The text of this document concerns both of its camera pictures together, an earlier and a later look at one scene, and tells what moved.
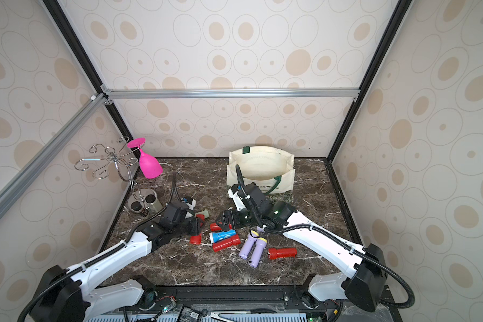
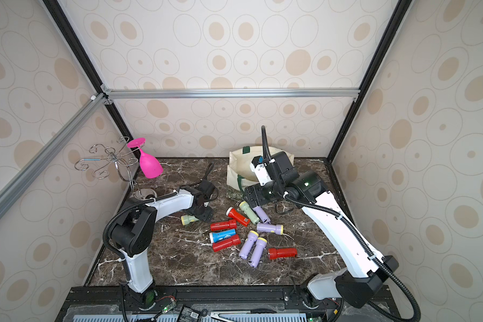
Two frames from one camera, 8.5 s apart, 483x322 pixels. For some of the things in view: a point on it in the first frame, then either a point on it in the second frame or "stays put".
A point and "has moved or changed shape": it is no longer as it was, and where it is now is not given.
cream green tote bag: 272,170 stays put
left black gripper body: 189,227 -> 205,213
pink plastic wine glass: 149,165 stays put
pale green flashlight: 205,212 has moved or changed shape
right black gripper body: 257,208 -> 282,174
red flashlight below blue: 235,241 stays put
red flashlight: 274,253 stays put
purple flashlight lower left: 251,239 stays put
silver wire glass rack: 123,162 stays put
